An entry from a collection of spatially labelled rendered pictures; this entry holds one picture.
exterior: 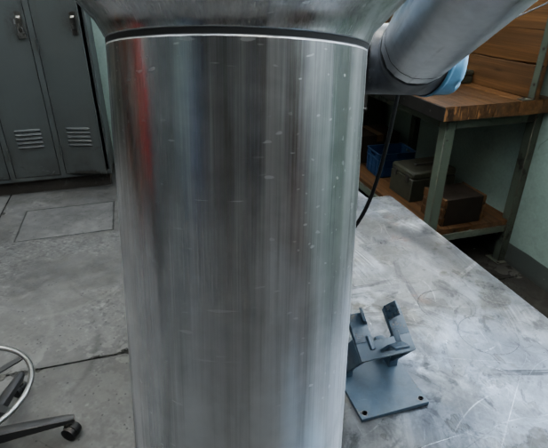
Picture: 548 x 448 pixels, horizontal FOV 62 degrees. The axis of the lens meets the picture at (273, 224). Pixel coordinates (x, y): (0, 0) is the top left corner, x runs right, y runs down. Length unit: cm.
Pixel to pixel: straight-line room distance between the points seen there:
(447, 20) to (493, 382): 54
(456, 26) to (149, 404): 29
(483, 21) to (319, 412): 25
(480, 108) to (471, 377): 155
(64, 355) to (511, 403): 168
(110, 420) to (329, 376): 162
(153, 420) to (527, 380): 66
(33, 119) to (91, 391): 207
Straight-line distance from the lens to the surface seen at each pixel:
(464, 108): 210
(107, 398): 184
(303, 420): 17
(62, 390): 192
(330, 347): 16
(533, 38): 236
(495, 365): 79
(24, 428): 173
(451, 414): 70
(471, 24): 34
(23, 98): 342
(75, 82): 330
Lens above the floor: 130
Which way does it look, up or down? 28 degrees down
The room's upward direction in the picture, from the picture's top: straight up
